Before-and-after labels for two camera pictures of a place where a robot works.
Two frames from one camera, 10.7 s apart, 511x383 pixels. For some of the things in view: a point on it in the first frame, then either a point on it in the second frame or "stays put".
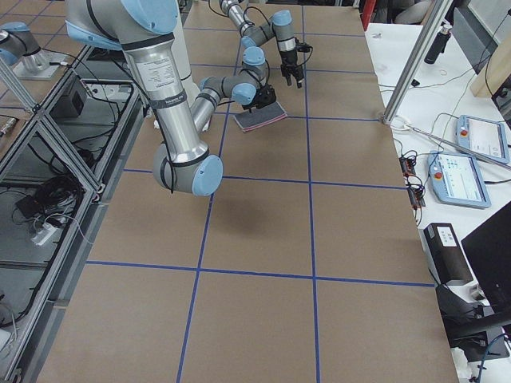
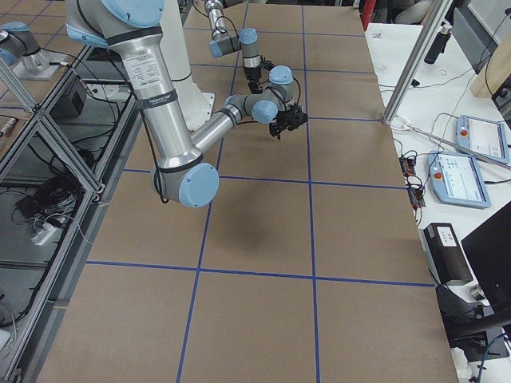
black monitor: (489, 248) stays put
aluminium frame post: (436, 17) stays put
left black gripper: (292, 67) to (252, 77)
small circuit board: (407, 166) stays put
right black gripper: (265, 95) to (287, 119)
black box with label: (449, 262) stays put
